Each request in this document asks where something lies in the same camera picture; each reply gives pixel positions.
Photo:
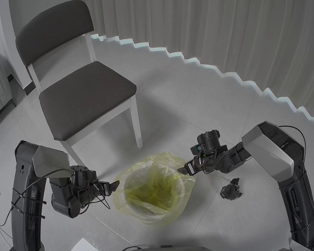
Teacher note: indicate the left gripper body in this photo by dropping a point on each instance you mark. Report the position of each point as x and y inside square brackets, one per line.
[103, 189]

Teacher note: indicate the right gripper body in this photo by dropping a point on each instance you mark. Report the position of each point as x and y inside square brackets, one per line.
[201, 165]

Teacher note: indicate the yellow plastic bag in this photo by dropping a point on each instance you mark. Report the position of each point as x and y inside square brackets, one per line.
[170, 166]

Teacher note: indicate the black plastic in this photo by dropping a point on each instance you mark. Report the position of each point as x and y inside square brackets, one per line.
[230, 190]

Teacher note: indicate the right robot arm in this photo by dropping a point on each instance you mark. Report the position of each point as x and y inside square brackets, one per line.
[290, 182]

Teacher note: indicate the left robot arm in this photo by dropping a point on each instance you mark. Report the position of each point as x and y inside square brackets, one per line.
[28, 192]

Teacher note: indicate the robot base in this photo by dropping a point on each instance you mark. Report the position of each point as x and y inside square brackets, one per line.
[185, 248]

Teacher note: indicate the white trash bin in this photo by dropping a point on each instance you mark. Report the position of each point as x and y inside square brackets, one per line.
[132, 178]

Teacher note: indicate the grey chair with white legs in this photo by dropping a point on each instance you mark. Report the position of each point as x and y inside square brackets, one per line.
[86, 98]

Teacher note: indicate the white curtain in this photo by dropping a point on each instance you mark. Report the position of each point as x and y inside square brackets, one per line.
[225, 30]

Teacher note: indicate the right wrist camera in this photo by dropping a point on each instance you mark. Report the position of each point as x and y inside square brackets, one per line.
[195, 150]

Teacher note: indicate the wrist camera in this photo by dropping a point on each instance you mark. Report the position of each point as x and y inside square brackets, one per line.
[195, 150]
[92, 176]

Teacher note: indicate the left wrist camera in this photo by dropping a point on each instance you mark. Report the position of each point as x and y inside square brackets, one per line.
[92, 176]

